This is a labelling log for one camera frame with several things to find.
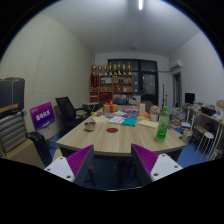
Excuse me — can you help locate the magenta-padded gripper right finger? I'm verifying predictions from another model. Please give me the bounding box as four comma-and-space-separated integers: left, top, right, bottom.
130, 143, 184, 186

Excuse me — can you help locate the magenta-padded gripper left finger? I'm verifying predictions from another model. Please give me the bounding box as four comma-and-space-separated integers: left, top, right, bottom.
43, 144, 95, 187

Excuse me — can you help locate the green tea drink bottle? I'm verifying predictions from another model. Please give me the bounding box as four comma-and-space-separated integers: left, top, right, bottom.
155, 105, 170, 143

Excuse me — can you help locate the pale yellow notebook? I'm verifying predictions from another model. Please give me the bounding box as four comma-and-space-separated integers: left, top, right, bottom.
137, 119, 160, 129

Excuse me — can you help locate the stainless steel cup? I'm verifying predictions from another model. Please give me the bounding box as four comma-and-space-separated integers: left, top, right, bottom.
84, 120, 97, 132

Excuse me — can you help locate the teal book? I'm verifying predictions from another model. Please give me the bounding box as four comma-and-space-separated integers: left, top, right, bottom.
121, 117, 138, 128

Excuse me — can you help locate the black mesh chair back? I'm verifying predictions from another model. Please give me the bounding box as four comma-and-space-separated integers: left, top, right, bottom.
26, 131, 53, 168

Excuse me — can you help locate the orange book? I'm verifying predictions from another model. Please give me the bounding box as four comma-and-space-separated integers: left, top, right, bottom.
137, 113, 152, 120

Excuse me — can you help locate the cream book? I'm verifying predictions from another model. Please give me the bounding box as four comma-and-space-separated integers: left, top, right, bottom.
91, 114, 109, 123

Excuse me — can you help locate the blue book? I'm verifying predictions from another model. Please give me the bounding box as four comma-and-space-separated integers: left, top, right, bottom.
124, 113, 141, 120

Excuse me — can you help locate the flower pot with pink flowers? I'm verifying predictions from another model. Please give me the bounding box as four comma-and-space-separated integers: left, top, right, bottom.
149, 105, 162, 122

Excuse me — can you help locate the black office chair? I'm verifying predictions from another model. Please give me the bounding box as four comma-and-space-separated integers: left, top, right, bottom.
55, 96, 92, 131

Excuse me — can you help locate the pink package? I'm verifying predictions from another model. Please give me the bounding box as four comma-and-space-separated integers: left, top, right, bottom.
123, 108, 139, 115

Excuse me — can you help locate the small orange carton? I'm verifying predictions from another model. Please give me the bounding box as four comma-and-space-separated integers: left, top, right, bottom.
138, 102, 147, 115

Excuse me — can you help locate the small white side table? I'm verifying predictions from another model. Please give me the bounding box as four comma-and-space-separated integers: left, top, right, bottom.
82, 101, 101, 113

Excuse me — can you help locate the purple sign board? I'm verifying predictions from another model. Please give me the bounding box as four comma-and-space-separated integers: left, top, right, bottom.
29, 101, 56, 132

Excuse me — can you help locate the gift box with red ribbon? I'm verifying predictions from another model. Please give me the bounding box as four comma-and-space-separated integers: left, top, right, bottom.
102, 100, 120, 114

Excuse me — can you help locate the white round stool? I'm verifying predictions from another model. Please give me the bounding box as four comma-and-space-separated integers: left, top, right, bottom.
195, 131, 215, 154

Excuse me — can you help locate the grey striped cushion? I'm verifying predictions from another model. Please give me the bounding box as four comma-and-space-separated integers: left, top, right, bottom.
0, 113, 28, 154

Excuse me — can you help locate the cluttered side desk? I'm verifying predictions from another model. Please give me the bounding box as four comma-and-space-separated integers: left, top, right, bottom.
181, 104, 224, 161

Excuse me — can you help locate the black computer monitor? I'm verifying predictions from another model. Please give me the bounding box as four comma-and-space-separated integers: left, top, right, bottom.
184, 92, 196, 105

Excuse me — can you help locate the dark glass door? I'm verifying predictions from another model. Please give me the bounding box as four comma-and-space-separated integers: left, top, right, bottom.
107, 59, 159, 106

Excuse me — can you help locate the wooden shelf unit with trophies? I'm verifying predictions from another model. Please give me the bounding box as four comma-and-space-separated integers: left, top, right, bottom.
89, 61, 134, 103

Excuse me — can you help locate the black case with tan trim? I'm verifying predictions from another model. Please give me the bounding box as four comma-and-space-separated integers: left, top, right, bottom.
0, 77, 26, 114

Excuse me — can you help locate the white wall air conditioner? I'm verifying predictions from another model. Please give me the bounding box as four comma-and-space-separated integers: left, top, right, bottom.
169, 59, 184, 72

